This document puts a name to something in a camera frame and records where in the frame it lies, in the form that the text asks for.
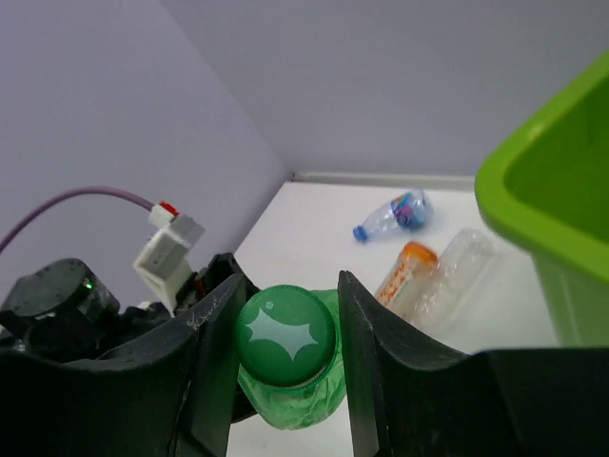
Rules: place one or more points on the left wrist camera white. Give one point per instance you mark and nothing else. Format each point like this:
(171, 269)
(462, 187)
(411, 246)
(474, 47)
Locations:
(162, 263)

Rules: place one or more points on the green crushed plastic bottle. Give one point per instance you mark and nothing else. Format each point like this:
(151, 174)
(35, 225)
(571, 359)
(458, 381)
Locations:
(289, 344)

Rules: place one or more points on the clear bottle blue-ring cap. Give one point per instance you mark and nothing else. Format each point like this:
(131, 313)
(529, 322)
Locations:
(468, 256)

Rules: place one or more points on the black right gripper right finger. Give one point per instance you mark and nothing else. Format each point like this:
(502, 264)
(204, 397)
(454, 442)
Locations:
(410, 395)

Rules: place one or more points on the green plastic bin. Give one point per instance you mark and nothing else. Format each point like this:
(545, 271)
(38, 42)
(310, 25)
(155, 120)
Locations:
(545, 189)

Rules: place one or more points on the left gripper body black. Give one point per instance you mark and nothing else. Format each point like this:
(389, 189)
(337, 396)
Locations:
(198, 286)

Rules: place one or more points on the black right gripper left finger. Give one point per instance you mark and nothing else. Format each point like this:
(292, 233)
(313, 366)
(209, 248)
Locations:
(170, 392)

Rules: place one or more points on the orange labelled tall bottle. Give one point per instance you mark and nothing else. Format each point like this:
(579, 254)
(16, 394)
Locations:
(401, 286)

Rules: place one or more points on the small blue cap bottle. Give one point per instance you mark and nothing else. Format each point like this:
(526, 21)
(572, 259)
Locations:
(409, 211)

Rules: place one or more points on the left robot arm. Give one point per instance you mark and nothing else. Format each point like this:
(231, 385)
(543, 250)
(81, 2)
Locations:
(63, 313)

